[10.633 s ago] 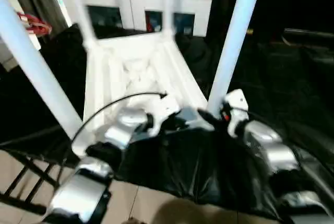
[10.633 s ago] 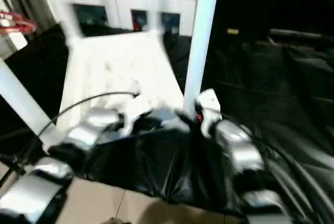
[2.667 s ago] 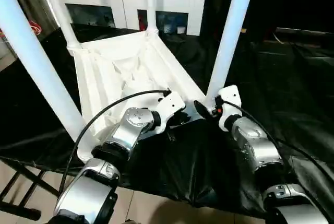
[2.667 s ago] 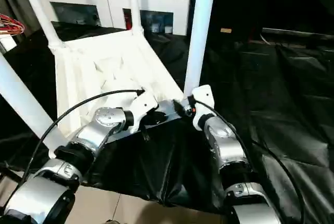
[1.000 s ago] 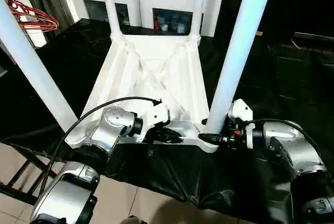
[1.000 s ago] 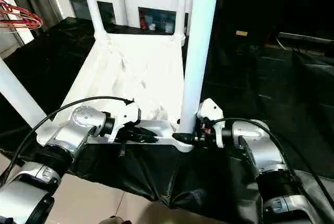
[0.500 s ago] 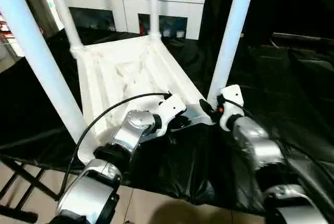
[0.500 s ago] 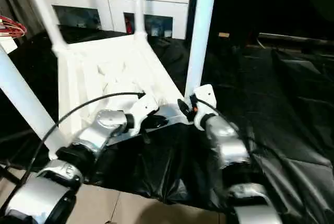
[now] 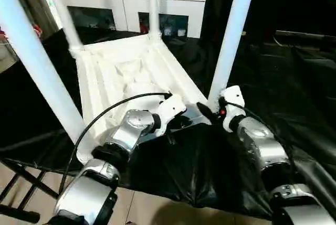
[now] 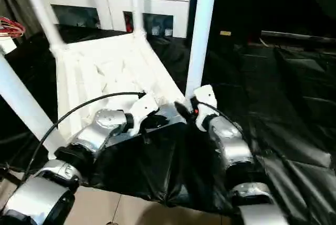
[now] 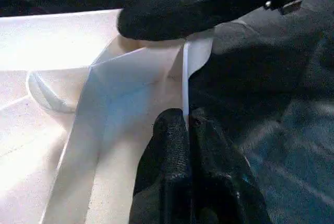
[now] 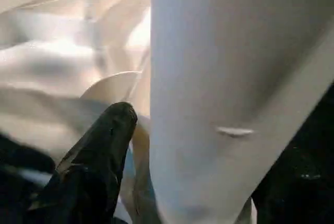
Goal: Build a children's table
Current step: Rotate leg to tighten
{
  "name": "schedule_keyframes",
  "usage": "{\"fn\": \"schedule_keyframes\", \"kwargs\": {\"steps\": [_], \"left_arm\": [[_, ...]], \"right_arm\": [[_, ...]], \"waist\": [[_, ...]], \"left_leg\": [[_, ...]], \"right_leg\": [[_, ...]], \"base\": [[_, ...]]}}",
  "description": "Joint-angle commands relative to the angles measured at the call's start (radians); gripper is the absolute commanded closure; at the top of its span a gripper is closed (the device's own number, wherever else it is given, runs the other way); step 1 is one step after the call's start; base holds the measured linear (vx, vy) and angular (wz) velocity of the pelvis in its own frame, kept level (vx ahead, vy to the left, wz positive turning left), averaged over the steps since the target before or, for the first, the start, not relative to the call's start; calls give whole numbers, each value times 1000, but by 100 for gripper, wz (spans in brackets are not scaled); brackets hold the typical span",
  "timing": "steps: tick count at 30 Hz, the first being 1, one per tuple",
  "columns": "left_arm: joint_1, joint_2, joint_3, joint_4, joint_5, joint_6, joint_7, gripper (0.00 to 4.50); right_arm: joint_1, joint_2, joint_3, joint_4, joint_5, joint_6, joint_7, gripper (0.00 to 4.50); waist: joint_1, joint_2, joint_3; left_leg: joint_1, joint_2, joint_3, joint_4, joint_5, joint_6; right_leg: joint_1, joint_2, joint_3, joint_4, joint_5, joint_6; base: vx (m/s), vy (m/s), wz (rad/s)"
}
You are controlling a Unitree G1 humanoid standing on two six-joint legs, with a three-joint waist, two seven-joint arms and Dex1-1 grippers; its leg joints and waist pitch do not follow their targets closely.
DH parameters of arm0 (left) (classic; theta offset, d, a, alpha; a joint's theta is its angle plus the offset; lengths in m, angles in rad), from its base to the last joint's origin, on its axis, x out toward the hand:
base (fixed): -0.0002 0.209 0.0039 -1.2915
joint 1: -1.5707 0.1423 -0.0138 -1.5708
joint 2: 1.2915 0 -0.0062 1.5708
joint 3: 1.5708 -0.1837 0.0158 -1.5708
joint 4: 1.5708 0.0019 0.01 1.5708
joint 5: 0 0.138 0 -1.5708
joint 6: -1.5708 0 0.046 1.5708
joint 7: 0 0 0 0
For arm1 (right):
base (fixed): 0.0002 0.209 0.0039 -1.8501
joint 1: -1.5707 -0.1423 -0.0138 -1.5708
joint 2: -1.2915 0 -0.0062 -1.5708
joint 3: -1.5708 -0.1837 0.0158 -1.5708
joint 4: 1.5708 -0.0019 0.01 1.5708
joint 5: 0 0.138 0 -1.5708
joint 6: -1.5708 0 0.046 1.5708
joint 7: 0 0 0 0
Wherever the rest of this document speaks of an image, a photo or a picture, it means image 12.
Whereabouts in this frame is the black mat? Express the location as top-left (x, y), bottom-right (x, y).
top-left (0, 81), bottom-right (334, 224)

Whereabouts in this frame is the white plastic table top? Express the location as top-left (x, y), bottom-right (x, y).
top-left (0, 0), bottom-right (157, 224)

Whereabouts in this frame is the white plastic table leg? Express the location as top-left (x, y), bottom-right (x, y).
top-left (150, 0), bottom-right (334, 224)

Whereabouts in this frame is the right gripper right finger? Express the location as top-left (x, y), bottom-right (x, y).
top-left (250, 127), bottom-right (334, 224)

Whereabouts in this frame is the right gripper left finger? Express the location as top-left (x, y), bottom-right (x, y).
top-left (27, 101), bottom-right (139, 224)

